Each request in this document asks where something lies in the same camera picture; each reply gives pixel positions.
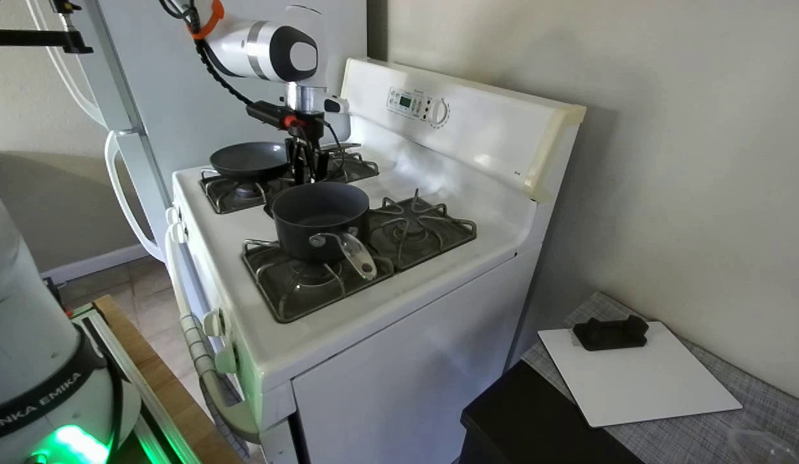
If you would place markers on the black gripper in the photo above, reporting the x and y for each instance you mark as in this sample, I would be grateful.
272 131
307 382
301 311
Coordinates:
306 139

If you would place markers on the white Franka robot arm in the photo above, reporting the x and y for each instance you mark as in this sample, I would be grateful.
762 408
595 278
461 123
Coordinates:
253 48

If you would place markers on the black burner grate under pot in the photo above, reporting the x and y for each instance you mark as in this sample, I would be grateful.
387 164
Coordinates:
416 234

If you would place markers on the grey frying pan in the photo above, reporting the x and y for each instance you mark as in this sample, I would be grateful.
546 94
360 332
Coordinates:
249 159

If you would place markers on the white wrist mounted box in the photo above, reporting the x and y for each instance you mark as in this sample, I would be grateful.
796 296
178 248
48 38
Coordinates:
337 108

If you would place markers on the black burner grate under pan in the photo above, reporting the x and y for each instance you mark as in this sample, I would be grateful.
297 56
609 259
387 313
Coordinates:
234 197

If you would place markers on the stove control panel with display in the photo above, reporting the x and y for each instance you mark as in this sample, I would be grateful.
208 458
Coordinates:
416 104

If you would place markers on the grey refrigerator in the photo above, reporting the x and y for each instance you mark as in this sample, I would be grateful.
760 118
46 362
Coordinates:
185 94

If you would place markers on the white gas stove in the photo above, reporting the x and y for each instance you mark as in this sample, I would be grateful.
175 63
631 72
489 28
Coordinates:
401 378

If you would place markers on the wooden board edge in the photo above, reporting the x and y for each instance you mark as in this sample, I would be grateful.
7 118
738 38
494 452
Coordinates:
159 389

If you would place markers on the black box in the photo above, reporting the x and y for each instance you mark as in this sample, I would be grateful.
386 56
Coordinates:
530 422

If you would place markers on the small black device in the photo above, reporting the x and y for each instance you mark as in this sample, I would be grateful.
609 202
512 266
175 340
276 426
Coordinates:
609 333

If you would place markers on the white flat board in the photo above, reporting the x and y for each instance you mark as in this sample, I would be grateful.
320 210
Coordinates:
641 389

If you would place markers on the grey woven mat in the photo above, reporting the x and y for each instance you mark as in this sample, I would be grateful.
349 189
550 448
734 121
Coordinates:
762 422

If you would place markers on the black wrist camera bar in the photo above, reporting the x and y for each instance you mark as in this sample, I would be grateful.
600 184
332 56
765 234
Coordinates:
272 114

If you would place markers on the aluminium frame rail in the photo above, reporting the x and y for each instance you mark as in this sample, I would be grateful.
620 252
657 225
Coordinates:
106 344

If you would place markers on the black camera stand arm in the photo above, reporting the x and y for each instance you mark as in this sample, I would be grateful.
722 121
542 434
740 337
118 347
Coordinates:
39 41

